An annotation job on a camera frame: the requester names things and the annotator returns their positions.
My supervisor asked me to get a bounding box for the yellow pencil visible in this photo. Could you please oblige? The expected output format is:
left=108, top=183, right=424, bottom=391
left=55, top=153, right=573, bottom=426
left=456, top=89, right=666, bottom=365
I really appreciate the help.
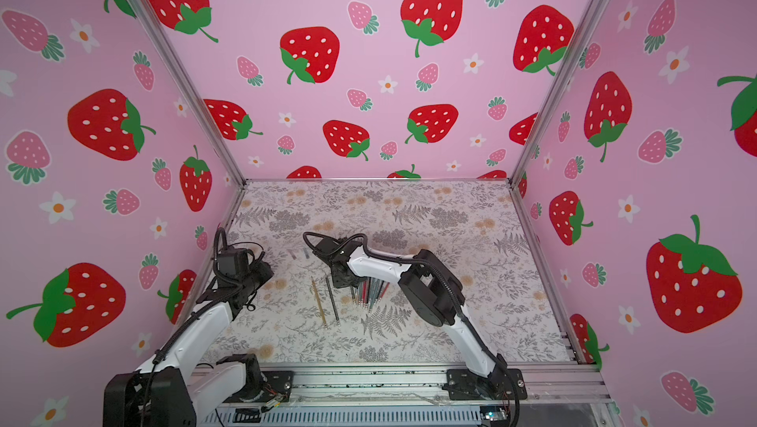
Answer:
left=311, top=278, right=328, bottom=328

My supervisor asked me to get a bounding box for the aluminium frame rail base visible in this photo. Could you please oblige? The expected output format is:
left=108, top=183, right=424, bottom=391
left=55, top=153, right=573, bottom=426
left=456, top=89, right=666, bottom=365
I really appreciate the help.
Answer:
left=191, top=362, right=621, bottom=426

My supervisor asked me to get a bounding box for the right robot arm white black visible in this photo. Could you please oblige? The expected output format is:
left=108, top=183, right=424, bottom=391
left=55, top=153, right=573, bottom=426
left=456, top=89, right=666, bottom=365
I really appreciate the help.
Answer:
left=303, top=232, right=508, bottom=384

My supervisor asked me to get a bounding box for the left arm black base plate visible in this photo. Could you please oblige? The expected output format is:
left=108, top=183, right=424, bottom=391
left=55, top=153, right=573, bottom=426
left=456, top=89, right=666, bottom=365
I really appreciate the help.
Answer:
left=227, top=371, right=295, bottom=403

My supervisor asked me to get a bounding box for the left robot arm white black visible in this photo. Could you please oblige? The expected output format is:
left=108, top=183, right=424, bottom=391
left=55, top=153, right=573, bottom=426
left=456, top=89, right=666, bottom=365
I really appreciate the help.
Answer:
left=103, top=228, right=273, bottom=426

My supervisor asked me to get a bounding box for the dark blue pencil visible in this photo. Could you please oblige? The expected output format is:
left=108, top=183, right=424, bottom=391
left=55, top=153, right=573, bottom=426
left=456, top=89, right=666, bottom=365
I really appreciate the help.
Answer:
left=324, top=275, right=340, bottom=324

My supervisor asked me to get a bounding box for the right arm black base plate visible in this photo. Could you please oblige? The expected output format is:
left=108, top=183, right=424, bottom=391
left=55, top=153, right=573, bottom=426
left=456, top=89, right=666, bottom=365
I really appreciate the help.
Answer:
left=442, top=368, right=528, bottom=401

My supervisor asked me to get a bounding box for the aluminium corner post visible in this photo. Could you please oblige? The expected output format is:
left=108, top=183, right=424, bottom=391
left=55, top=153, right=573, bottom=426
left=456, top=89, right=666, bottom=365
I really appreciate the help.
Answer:
left=509, top=0, right=631, bottom=186
left=105, top=0, right=246, bottom=186

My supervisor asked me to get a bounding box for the right aluminium corner post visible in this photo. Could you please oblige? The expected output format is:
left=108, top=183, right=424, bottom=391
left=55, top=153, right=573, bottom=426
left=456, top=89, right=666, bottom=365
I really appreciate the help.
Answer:
left=509, top=0, right=631, bottom=186

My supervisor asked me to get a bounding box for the teal green pencil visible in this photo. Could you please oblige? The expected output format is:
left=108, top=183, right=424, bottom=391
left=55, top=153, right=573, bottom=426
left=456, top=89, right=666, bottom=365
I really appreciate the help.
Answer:
left=364, top=278, right=380, bottom=308

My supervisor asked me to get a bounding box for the left aluminium corner post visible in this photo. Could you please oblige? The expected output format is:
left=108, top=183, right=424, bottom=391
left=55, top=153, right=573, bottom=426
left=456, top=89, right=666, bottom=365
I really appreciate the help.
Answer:
left=105, top=0, right=246, bottom=186

